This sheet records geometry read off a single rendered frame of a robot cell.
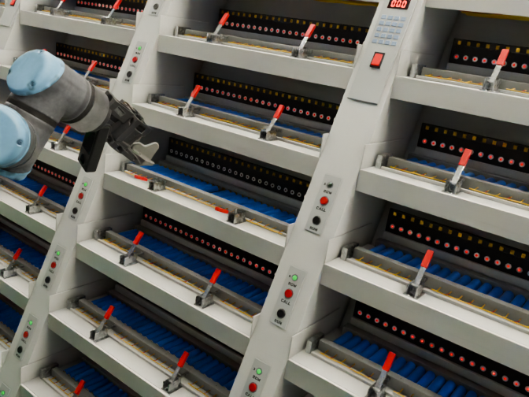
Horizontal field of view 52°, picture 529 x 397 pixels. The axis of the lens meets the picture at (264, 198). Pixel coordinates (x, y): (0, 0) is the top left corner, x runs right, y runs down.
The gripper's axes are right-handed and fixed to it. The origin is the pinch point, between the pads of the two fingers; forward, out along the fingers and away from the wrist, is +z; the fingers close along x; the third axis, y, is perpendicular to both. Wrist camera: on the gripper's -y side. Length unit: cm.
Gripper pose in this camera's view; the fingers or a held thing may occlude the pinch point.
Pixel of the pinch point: (143, 157)
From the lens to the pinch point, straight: 126.9
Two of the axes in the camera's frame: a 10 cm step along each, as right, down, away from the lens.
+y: 7.3, -6.7, -0.8
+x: -5.6, -6.7, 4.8
